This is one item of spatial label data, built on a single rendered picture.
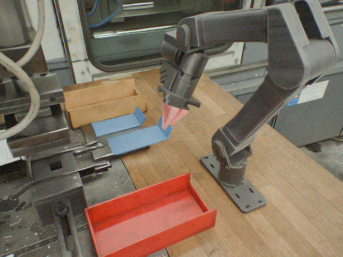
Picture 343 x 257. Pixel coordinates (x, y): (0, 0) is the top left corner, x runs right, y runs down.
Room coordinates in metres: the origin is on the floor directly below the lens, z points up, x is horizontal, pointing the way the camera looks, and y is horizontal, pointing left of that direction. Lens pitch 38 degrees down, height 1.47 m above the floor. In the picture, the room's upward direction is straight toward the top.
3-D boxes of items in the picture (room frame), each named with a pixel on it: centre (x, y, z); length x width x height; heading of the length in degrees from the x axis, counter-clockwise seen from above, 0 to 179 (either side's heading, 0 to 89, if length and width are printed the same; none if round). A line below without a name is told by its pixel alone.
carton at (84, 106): (0.86, 0.21, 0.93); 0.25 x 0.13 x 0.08; 115
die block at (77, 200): (0.51, 0.27, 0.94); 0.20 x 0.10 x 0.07; 25
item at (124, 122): (0.75, 0.15, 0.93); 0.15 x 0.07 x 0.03; 114
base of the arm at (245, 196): (0.53, -0.16, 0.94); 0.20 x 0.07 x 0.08; 25
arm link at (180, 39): (0.69, -0.04, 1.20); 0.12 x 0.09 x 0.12; 37
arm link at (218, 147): (0.54, -0.16, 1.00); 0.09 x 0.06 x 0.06; 127
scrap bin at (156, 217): (0.40, 0.03, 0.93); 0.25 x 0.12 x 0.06; 115
